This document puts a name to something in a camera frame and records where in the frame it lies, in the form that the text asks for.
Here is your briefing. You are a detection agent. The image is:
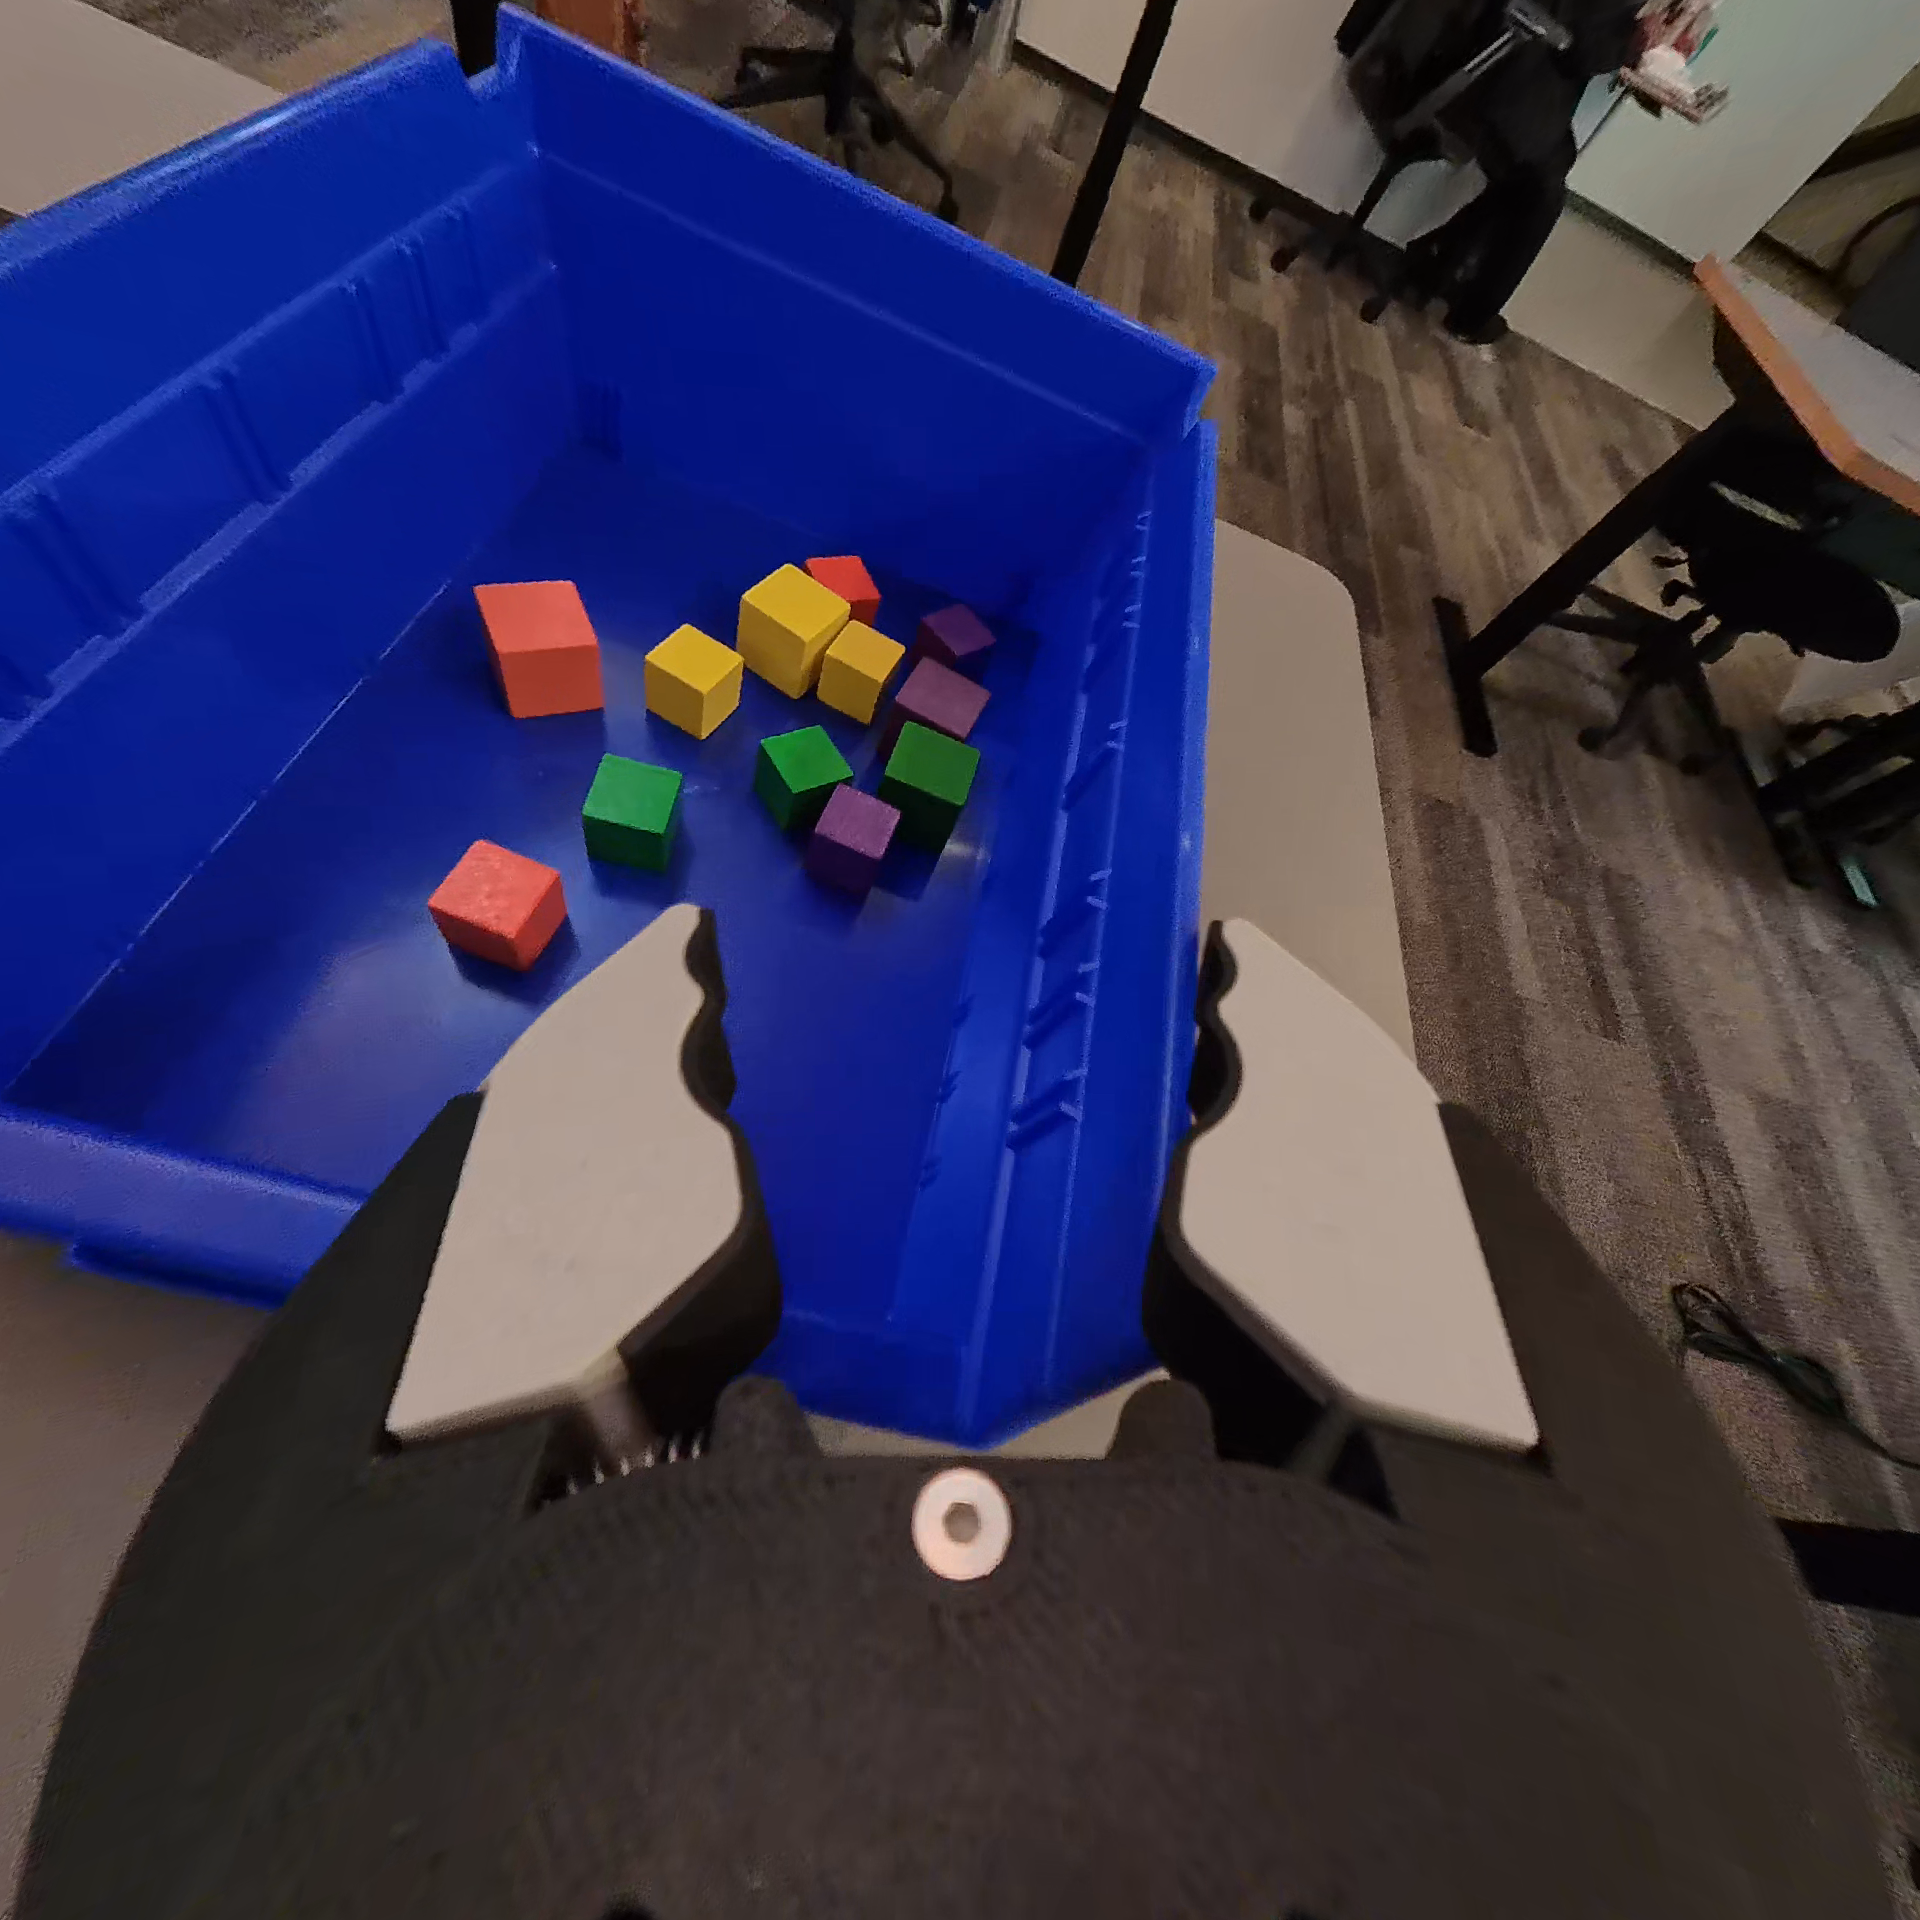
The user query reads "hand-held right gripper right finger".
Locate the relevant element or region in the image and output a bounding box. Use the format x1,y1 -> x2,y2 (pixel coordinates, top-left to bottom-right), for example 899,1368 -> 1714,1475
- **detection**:
1143,918 -> 1545,1472

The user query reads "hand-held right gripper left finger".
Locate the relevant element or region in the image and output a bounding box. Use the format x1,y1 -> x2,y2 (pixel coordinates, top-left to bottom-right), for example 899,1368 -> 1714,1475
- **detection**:
385,903 -> 784,1472

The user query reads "green wooden cube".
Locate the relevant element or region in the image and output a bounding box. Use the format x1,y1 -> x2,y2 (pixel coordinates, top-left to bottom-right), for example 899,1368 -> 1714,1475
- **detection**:
753,724 -> 855,835
584,751 -> 687,873
879,719 -> 984,855

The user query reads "yellow wooden cube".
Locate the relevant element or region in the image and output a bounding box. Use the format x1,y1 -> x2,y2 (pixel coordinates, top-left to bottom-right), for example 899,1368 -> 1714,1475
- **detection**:
736,564 -> 853,701
642,622 -> 746,741
816,620 -> 907,727

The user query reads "blue plastic bin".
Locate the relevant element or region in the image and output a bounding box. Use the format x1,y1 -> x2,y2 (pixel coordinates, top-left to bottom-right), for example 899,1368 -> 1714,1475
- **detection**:
0,6 -> 1221,1448

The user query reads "black office chair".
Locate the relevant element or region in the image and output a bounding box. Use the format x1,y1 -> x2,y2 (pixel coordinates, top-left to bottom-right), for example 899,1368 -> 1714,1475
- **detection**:
1576,480 -> 1920,910
718,0 -> 963,227
1253,0 -> 1645,349

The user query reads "wood-edged background desk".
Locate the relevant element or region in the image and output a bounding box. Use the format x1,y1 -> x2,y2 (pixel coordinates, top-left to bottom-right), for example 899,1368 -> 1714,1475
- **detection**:
1432,255 -> 1920,759

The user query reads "black table leg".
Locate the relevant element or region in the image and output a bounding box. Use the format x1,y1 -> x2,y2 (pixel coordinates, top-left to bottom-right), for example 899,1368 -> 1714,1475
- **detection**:
1050,0 -> 1186,289

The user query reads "black floor cable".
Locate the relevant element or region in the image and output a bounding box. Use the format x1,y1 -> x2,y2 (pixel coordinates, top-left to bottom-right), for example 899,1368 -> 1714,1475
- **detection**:
1669,1280 -> 1920,1469

